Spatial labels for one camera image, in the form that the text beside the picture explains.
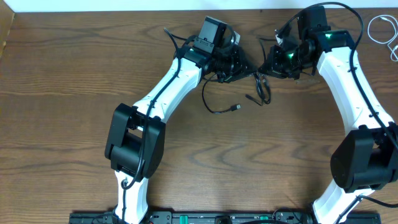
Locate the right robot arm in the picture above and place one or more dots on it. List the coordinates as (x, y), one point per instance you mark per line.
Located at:
(366, 160)

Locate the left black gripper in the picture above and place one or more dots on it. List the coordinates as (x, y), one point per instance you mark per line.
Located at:
(236, 66)

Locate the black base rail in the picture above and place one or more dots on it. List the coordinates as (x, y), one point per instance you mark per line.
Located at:
(166, 217)

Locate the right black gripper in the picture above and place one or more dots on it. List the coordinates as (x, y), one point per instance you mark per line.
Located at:
(277, 62)

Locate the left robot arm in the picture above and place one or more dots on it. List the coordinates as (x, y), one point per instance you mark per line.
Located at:
(136, 138)

